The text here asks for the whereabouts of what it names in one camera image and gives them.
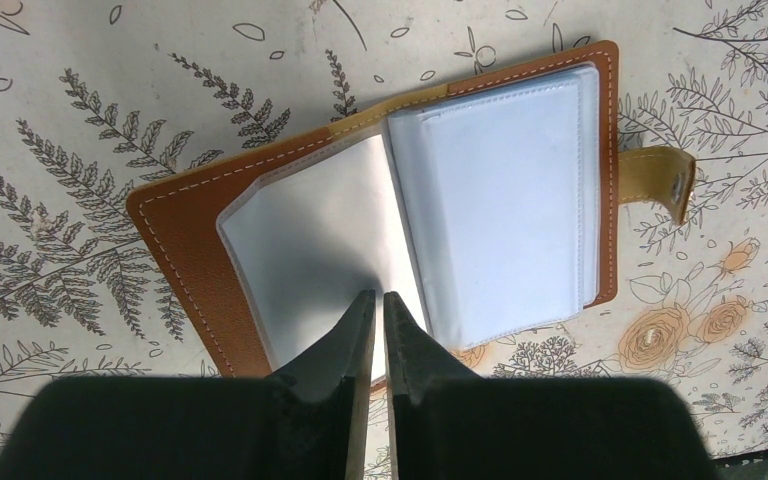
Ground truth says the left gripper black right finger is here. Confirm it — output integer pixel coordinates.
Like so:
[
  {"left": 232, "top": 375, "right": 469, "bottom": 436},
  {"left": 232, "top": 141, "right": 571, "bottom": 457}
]
[{"left": 383, "top": 292, "right": 716, "bottom": 479}]

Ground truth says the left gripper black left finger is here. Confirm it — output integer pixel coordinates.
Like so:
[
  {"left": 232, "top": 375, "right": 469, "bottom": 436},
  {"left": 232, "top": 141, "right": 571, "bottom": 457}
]
[{"left": 0, "top": 290, "right": 376, "bottom": 479}]

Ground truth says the brown leather card holder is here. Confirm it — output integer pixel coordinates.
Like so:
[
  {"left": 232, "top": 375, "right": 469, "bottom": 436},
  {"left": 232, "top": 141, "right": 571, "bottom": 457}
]
[{"left": 126, "top": 41, "right": 696, "bottom": 377}]

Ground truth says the floral table mat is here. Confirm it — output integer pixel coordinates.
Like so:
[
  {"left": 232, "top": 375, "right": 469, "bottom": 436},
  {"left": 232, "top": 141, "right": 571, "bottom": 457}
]
[{"left": 0, "top": 1, "right": 768, "bottom": 476}]

